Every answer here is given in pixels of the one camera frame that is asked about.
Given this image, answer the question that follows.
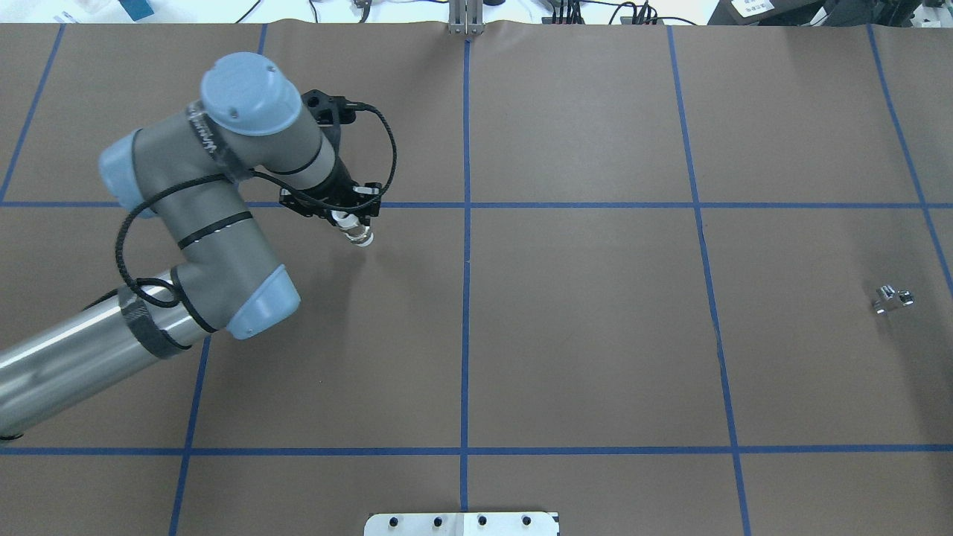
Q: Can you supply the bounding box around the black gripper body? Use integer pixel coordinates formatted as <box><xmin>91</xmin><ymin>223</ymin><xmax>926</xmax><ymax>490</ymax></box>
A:
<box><xmin>297</xmin><ymin>157</ymin><xmax>366</xmax><ymax>213</ymax></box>

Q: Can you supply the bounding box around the white PPR ball valve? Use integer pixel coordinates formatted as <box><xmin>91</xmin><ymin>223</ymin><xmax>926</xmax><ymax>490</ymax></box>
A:
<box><xmin>331</xmin><ymin>211</ymin><xmax>374</xmax><ymax>247</ymax></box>

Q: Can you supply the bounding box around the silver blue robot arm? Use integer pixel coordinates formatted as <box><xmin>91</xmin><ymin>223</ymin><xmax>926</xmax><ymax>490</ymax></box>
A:
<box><xmin>1</xmin><ymin>51</ymin><xmax>396</xmax><ymax>445</ymax></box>

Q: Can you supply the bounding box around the blue toy block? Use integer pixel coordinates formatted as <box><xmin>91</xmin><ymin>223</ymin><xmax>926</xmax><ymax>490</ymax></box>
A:
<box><xmin>117</xmin><ymin>0</ymin><xmax>156</xmax><ymax>22</ymax></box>

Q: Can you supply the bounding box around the black box with label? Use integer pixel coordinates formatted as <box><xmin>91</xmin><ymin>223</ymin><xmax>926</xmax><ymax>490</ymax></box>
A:
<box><xmin>706</xmin><ymin>1</ymin><xmax>841</xmax><ymax>27</ymax></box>

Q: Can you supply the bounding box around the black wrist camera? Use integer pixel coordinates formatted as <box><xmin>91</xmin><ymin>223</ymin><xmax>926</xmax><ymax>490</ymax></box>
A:
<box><xmin>301</xmin><ymin>89</ymin><xmax>369</xmax><ymax>127</ymax></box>

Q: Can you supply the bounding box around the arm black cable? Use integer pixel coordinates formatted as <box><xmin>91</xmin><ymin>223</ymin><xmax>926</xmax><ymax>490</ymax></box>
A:
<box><xmin>114</xmin><ymin>103</ymin><xmax>398</xmax><ymax>309</ymax></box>

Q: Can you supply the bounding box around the aluminium frame post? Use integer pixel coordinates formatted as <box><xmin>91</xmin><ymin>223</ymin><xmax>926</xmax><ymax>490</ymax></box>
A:
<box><xmin>447</xmin><ymin>0</ymin><xmax>485</xmax><ymax>37</ymax></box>

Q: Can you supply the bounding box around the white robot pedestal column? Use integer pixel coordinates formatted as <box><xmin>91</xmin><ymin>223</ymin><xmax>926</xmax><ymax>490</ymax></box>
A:
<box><xmin>362</xmin><ymin>511</ymin><xmax>561</xmax><ymax>535</ymax></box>

